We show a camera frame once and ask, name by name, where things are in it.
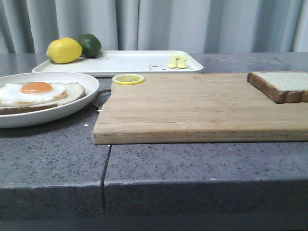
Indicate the white round plate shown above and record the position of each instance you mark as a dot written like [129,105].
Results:
[90,84]

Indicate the white bread slice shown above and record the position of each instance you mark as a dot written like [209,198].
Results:
[281,87]

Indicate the fried egg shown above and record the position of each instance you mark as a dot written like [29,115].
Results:
[25,94]

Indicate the white rectangular tray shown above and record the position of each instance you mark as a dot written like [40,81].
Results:
[112,63]

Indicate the wooden cutting board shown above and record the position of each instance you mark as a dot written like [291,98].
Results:
[175,108]

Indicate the lemon slice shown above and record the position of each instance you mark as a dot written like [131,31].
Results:
[128,79]

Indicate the yellow plastic knife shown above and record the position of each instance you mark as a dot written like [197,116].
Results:
[181,62]

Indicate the green lime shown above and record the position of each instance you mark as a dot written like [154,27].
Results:
[91,46]

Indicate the grey curtain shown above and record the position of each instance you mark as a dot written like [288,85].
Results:
[194,26]

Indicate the yellow lemon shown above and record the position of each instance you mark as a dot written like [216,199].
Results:
[64,50]

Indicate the metal cutting board handle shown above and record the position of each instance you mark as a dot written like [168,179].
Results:
[95,100]

